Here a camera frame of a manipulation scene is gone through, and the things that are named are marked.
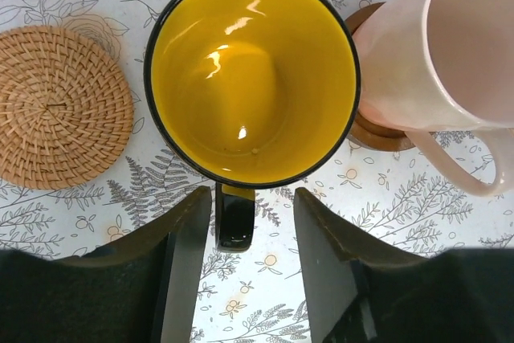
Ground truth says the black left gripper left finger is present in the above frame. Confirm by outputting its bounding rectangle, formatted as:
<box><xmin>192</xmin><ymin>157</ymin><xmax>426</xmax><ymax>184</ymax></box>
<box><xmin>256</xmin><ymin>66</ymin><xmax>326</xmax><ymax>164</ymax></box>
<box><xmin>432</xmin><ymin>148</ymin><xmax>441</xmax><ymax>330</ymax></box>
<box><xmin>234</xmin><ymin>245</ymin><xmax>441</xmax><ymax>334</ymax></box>
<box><xmin>1</xmin><ymin>186</ymin><xmax>211</xmax><ymax>342</ymax></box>

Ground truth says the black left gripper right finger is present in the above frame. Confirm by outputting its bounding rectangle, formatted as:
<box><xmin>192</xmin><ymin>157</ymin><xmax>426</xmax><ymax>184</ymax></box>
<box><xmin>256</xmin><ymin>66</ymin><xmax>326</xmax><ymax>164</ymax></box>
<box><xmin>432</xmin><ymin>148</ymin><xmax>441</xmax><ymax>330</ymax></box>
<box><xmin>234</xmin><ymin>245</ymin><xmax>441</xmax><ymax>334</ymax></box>
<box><xmin>293</xmin><ymin>188</ymin><xmax>513</xmax><ymax>342</ymax></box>

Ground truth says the brown wooden coaster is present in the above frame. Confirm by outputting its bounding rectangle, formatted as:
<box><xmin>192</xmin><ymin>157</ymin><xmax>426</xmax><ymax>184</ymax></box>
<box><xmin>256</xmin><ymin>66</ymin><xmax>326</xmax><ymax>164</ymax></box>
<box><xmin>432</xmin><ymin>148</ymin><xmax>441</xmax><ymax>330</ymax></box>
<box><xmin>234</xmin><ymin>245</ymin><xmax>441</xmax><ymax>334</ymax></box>
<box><xmin>345</xmin><ymin>2</ymin><xmax>414</xmax><ymax>153</ymax></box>

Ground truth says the woven rattan coaster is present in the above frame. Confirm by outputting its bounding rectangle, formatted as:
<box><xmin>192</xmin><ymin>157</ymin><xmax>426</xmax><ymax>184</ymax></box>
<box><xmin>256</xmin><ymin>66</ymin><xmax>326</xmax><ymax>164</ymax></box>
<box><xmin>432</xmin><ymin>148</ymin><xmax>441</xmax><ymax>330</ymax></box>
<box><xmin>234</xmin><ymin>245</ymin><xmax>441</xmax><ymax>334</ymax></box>
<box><xmin>1</xmin><ymin>26</ymin><xmax>134</xmax><ymax>190</ymax></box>

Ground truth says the yellow glass mug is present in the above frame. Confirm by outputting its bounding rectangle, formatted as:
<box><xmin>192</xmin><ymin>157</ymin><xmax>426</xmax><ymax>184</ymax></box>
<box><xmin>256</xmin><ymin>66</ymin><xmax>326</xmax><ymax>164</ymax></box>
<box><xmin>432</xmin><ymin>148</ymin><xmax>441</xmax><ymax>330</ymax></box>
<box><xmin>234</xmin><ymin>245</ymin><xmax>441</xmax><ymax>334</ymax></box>
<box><xmin>144</xmin><ymin>0</ymin><xmax>361</xmax><ymax>252</ymax></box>

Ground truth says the light pink mug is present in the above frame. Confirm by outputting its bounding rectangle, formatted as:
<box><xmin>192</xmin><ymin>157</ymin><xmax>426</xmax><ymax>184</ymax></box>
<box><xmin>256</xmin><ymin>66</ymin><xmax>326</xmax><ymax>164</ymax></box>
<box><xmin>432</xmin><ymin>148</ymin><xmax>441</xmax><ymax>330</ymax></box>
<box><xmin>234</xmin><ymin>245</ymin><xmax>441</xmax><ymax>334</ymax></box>
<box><xmin>353</xmin><ymin>0</ymin><xmax>513</xmax><ymax>196</ymax></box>

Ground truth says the floral patterned table mat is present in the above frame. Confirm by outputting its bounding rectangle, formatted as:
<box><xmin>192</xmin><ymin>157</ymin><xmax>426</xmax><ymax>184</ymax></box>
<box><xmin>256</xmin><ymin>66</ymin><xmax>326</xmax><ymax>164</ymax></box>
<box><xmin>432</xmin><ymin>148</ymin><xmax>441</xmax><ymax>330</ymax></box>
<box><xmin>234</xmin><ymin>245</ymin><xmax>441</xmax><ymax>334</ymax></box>
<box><xmin>1</xmin><ymin>0</ymin><xmax>513</xmax><ymax>342</ymax></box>

